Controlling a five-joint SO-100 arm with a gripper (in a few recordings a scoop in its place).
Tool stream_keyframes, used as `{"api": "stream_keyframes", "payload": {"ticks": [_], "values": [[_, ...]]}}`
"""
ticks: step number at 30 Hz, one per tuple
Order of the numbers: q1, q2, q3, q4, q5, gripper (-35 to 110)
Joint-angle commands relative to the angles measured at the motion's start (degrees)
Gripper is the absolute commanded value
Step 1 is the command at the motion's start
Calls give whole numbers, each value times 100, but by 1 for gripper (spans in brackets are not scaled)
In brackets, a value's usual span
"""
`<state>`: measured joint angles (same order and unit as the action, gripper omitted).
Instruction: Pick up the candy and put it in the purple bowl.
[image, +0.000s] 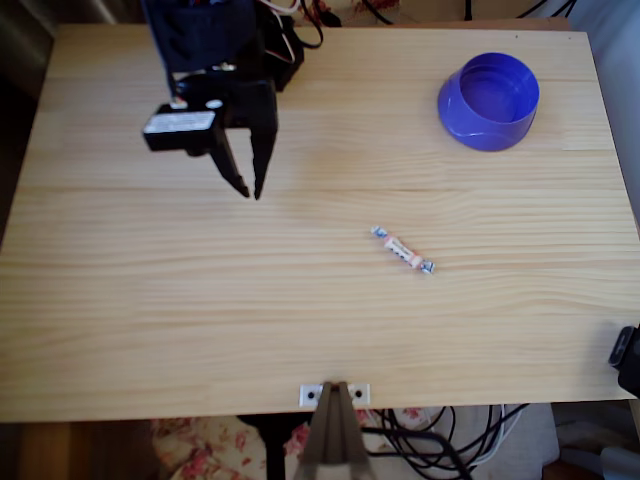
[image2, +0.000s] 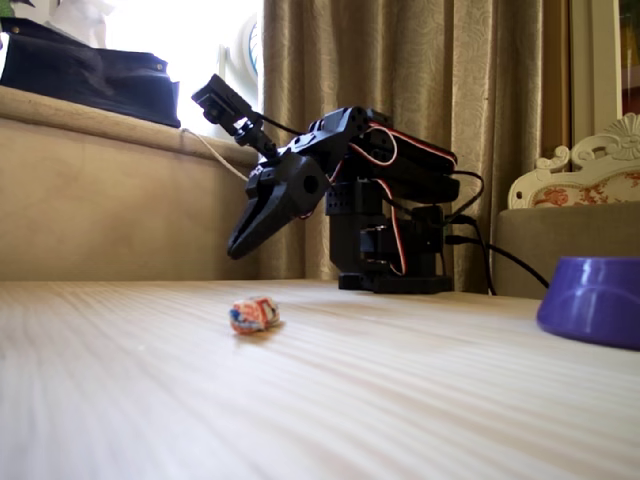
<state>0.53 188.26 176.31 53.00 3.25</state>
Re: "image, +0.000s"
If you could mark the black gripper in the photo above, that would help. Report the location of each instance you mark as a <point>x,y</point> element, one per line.
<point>256,111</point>

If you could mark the candy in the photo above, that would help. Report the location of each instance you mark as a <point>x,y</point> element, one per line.
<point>402,249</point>

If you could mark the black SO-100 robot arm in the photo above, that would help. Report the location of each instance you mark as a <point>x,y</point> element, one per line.
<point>200,35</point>

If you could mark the purple plastic bowl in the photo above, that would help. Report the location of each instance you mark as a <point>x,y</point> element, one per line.
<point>492,107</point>

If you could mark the black gripper-mounted webcam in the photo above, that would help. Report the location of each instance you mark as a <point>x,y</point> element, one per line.
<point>177,127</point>

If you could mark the black stand leg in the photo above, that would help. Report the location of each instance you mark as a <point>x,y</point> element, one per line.
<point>275,450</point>

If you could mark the floral cushion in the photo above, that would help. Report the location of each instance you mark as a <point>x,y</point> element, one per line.
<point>200,450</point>

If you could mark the white metal bracket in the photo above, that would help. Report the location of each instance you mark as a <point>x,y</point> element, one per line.
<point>362,394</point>

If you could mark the grey camera stand beam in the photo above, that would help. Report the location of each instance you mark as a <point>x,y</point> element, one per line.
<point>332,440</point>

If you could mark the black table-edge camera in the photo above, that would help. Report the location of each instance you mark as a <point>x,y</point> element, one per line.
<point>627,360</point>

